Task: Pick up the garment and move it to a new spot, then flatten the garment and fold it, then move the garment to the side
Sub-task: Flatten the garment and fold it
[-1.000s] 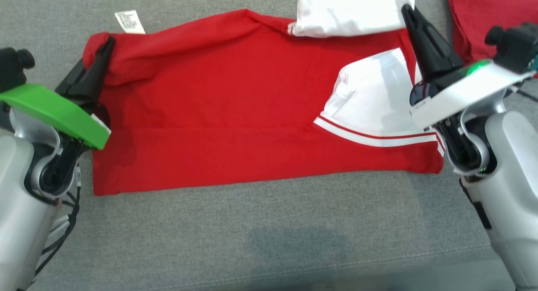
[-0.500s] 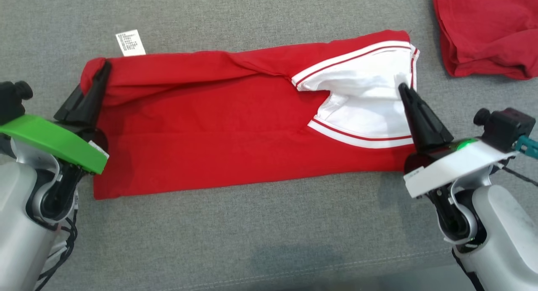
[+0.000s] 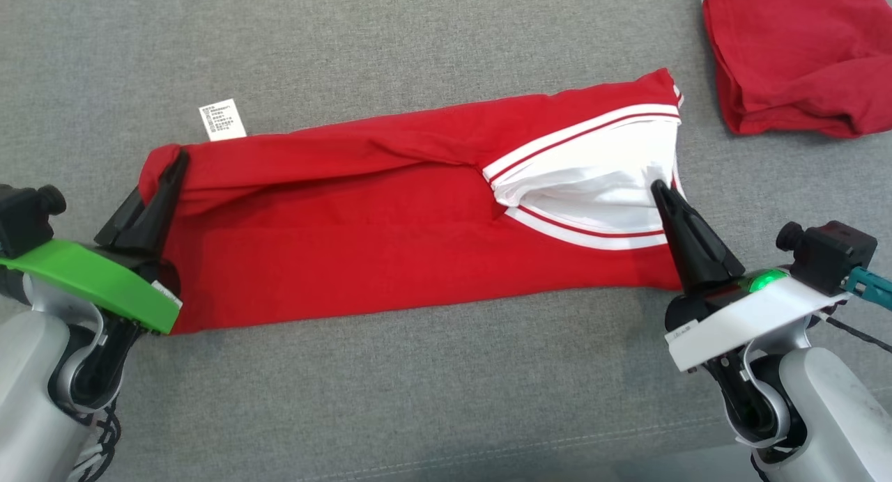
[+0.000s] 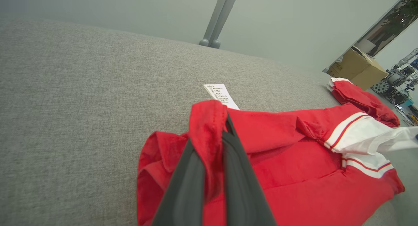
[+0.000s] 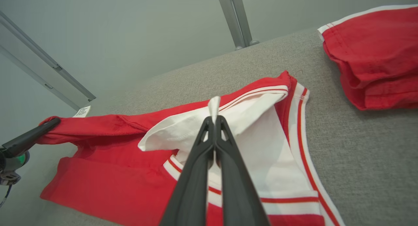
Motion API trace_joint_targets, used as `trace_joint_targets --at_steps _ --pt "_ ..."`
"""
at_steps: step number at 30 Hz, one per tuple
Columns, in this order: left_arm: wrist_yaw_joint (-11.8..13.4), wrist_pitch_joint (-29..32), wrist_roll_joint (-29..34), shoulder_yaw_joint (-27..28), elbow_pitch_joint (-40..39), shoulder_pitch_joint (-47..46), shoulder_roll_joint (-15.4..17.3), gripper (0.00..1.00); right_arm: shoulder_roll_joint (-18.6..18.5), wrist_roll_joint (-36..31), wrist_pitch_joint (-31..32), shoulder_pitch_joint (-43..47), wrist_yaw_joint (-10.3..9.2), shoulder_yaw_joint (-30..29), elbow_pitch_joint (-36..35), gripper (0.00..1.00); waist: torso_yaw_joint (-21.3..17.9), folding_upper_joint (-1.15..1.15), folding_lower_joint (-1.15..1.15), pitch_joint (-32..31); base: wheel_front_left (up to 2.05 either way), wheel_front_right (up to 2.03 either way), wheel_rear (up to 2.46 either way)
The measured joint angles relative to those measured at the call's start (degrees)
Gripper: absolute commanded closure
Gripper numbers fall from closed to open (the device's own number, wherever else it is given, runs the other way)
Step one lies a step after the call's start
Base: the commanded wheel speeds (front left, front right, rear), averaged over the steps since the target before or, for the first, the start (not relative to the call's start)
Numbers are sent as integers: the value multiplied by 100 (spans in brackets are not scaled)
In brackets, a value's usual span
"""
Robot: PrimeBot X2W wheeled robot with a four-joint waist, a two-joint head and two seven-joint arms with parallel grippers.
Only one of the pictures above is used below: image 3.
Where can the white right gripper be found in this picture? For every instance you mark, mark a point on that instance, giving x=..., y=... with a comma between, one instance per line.
x=739, y=322

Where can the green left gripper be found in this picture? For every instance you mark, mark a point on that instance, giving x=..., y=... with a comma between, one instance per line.
x=90, y=276

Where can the red and white t-shirt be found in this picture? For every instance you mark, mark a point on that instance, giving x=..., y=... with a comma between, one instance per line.
x=348, y=245

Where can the red shorts with white stripe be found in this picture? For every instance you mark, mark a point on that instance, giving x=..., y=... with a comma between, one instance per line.
x=801, y=50

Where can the grey fabric sofa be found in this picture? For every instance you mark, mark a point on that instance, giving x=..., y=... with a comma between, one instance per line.
x=418, y=398

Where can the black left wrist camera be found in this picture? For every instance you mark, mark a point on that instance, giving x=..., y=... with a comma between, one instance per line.
x=24, y=217

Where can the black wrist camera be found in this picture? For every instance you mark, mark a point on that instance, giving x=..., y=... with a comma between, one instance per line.
x=24, y=217
x=829, y=255

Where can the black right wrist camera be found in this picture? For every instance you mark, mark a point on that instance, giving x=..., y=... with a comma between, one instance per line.
x=829, y=255

